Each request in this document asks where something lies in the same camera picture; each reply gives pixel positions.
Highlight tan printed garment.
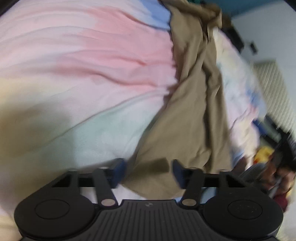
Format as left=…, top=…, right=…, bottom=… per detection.
left=123, top=1, right=231, bottom=199

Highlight pastel rainbow bed sheet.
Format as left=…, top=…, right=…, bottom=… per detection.
left=1, top=1, right=266, bottom=240

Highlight black armchair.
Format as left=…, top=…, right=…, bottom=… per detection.
left=222, top=23, right=244, bottom=53

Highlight blue curtain centre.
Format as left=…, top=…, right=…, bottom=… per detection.
left=201, top=0, right=295, bottom=17

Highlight wall power socket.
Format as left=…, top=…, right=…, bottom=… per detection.
left=249, top=42, right=258, bottom=55

